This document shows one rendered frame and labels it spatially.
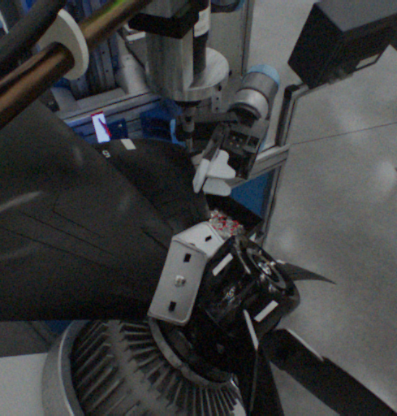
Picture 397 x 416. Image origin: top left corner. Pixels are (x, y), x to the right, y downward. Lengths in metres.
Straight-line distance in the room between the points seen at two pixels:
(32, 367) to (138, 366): 0.15
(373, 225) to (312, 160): 0.55
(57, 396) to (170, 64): 0.39
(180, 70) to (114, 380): 0.35
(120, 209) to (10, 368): 0.25
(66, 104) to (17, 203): 0.92
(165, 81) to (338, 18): 0.75
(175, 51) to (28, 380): 0.42
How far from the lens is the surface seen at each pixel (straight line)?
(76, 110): 1.21
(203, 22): 0.31
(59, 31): 0.19
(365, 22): 1.04
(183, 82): 0.30
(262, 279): 0.43
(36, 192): 0.35
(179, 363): 0.47
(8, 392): 0.52
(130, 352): 0.48
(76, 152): 0.39
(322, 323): 1.85
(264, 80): 0.80
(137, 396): 0.48
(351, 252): 2.08
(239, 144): 0.67
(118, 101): 1.21
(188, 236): 0.55
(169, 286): 0.43
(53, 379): 0.52
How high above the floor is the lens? 1.64
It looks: 51 degrees down
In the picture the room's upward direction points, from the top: straight up
